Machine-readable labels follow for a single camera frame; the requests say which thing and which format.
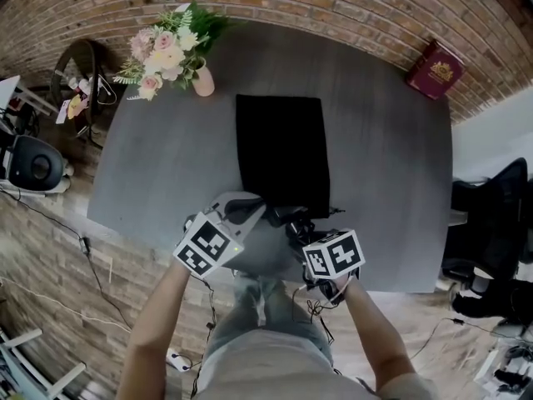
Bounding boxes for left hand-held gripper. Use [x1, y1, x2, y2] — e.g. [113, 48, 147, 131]
[172, 192, 267, 281]

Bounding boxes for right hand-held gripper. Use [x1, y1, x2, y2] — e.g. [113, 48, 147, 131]
[286, 221, 366, 304]

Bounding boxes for black hair dryer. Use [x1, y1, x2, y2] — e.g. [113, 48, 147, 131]
[266, 204, 312, 233]

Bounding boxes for black cloth bag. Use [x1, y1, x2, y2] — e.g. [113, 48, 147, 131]
[235, 94, 346, 221]

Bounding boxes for person's right forearm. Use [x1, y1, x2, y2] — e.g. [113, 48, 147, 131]
[340, 277, 422, 393]

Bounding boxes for person's left forearm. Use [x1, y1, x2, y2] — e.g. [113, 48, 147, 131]
[117, 260, 197, 400]

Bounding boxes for person's blue jeans legs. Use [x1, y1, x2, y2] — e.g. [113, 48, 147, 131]
[202, 272, 335, 374]

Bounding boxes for pink vase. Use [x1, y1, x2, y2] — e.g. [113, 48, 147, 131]
[190, 65, 216, 98]

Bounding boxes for person's beige shirt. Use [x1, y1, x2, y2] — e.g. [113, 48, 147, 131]
[194, 338, 441, 400]

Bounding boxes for white power strip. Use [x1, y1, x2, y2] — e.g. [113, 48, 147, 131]
[165, 347, 191, 373]

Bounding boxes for pink and white flower bouquet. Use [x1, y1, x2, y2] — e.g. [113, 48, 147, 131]
[112, 0, 230, 102]

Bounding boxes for black office chair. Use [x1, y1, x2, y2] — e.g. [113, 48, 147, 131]
[441, 157, 533, 320]

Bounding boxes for dark red book box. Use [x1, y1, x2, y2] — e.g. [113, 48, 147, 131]
[406, 39, 466, 101]

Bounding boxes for black round speaker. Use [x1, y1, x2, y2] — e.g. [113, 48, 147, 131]
[6, 134, 70, 192]

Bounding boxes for white desk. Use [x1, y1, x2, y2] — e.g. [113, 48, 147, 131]
[0, 75, 59, 118]

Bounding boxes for white metal rack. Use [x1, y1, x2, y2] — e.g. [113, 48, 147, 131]
[0, 327, 87, 400]

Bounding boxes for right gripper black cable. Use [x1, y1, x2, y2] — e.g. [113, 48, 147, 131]
[290, 283, 336, 348]

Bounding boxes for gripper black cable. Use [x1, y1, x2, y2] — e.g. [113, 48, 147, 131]
[192, 277, 218, 395]
[290, 283, 336, 348]

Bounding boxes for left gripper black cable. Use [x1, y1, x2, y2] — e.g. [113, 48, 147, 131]
[192, 277, 218, 395]

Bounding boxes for thin black floor cable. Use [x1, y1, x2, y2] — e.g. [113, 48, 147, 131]
[406, 316, 507, 362]

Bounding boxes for white floor cable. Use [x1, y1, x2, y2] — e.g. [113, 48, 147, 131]
[0, 276, 132, 333]

